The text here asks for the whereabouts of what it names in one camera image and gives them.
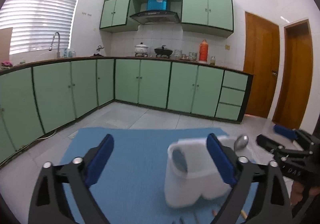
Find red cloth on counter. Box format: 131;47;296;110
1;61;13;67

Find small kettle on counter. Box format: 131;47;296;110
93;45;104;56

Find wooden door left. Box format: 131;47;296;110
244;12;280;118

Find green upper wall cabinets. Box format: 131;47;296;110
100;0;234;38

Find steel kitchen faucet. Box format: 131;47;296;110
48;31;61;59

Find orange thermos flask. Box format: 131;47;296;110
199;40;209;63

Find white two-compartment utensil holder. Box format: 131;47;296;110
164;138;230;208

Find steel teaspoon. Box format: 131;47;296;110
233;135;249;152

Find black wok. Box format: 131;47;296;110
154;45;173;58

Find white enamel pot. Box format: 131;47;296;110
135;42;149;57

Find wooden door right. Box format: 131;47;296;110
272;20;313;129

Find blue tablecloth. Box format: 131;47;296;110
60;127;226;223

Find glass jar on counter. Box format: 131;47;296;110
210;56;216;65

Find cardboard box with label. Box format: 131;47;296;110
0;28;13;62

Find person's right hand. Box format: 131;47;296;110
290;181;320;206

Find black range hood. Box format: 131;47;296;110
130;10;180;25

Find window with white blinds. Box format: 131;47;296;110
1;0;78;55

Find green lower kitchen cabinets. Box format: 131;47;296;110
1;57;253;162

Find wooden door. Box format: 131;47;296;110
272;20;313;129
244;12;280;118

